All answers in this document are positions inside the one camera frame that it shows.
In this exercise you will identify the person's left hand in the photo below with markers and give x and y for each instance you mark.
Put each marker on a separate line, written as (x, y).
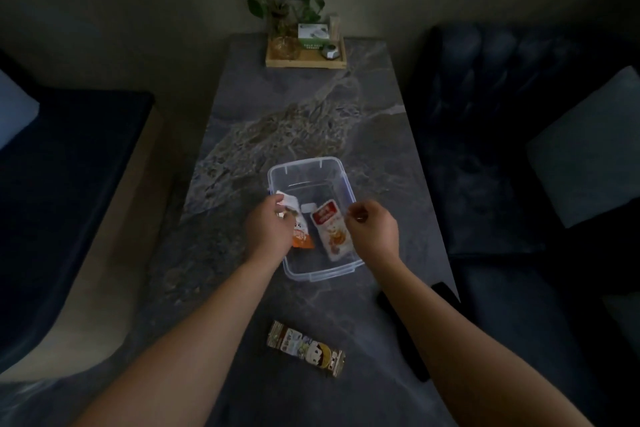
(267, 236)

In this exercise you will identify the person's right hand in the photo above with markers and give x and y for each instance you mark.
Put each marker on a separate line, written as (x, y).
(377, 236)

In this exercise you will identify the person's right fingers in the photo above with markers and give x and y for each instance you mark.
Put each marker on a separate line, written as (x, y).
(359, 214)

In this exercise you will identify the person's left fingers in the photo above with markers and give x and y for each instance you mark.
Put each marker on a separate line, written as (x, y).
(280, 209)

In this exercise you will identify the orange and white snack packet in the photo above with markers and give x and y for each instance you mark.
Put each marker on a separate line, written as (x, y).
(301, 234)

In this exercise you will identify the person's left forearm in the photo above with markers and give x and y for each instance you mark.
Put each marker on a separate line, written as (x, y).
(200, 341)

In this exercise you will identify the person's right forearm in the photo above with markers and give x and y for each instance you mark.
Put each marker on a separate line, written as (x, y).
(450, 336)

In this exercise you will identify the red and white snack packet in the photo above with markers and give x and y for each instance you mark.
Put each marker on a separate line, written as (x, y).
(331, 231)

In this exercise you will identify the clear plastic storage box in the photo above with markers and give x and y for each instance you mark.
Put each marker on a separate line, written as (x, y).
(312, 176)

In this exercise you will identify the black phone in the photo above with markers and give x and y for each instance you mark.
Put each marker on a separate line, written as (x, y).
(395, 311)

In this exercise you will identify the long cartoon print snack packet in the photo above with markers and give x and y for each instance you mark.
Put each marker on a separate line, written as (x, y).
(305, 347)

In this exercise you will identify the dark blue tufted sofa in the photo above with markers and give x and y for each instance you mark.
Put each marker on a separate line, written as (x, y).
(480, 141)

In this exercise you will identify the wooden tray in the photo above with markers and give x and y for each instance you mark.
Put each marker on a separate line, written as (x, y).
(306, 61)

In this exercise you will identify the small round grey container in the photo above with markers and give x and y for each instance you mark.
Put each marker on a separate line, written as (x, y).
(330, 51)

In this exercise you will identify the white and green tissue box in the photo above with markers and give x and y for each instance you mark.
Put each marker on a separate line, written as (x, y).
(312, 35)

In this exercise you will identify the wooden toothpick holder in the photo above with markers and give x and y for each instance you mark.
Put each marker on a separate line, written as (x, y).
(334, 26)

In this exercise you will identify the green plant in glass vase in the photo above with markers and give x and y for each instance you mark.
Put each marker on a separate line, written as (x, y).
(280, 16)

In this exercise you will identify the dark blue bench with beige base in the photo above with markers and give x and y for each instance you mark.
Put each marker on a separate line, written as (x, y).
(65, 201)

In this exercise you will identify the large grey cushion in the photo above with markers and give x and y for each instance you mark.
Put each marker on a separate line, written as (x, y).
(590, 151)

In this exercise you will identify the pale grey cushion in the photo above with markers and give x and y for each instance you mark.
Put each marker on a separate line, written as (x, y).
(15, 109)

